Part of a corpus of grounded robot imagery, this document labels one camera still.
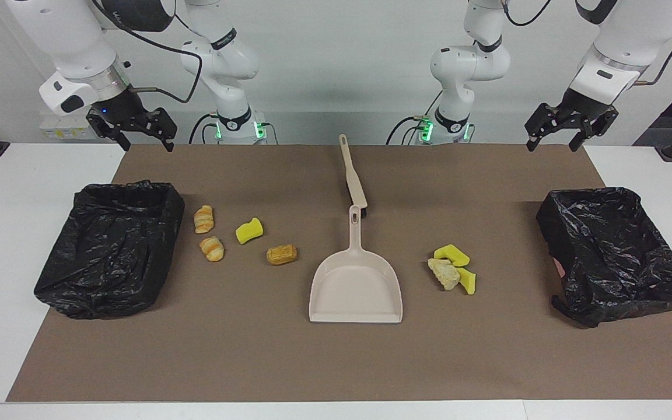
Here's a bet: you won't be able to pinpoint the striped toy croissant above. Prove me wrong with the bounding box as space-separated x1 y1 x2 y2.
193 205 215 235
199 236 225 263

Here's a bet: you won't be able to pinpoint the wavy yellow sponge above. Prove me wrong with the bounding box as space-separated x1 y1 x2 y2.
235 218 264 245

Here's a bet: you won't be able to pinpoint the large yellow sponge piece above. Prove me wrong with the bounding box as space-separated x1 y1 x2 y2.
433 244 471 268

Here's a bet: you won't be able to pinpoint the small yellow sponge piece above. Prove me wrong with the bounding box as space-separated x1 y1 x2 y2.
456 267 477 295

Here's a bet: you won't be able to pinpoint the pale crumbly toy bread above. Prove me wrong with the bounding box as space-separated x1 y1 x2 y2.
428 258 462 291

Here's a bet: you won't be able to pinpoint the brown toy pastry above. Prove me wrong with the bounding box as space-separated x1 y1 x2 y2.
266 244 299 266

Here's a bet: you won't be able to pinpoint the beige brush black bristles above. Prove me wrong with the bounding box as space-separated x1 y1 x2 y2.
338 134 370 211

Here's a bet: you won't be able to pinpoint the beige plastic dustpan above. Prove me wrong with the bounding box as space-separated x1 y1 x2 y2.
309 205 404 324

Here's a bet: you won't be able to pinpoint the black bag lined pink bin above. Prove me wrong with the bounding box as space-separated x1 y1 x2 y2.
536 187 672 328

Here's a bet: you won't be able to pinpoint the brown table mat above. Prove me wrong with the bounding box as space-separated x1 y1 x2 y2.
6 144 672 403

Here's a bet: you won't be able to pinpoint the black right base cable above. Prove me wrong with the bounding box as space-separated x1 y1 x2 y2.
189 113 220 145

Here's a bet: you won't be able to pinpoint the black base cable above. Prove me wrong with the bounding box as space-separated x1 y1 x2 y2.
386 90 447 145
189 113 220 145

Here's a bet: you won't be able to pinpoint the white wall socket box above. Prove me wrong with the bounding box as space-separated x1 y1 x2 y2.
40 115 96 141

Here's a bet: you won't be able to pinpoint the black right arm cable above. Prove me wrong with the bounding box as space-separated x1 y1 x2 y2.
91 0 204 104

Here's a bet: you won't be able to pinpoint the black left base cable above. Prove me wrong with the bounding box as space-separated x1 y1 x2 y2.
386 90 447 145

